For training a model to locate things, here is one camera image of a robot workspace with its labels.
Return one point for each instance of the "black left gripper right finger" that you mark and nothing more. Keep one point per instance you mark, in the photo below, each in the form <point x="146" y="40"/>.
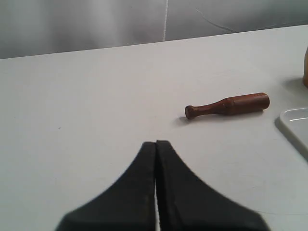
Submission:
<point x="186" y="203"/>

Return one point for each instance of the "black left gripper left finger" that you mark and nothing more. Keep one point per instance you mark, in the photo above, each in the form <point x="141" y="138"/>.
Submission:
<point x="127" y="205"/>

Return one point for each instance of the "brown wooden stick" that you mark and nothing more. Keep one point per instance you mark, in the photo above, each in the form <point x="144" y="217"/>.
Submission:
<point x="235" y="105"/>

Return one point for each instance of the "brown wooden vase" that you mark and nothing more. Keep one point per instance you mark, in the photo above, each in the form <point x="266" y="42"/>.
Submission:
<point x="305" y="74"/>

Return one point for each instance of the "white rectangular plastic tray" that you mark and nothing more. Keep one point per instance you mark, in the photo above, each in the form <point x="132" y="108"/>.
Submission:
<point x="293" y="124"/>

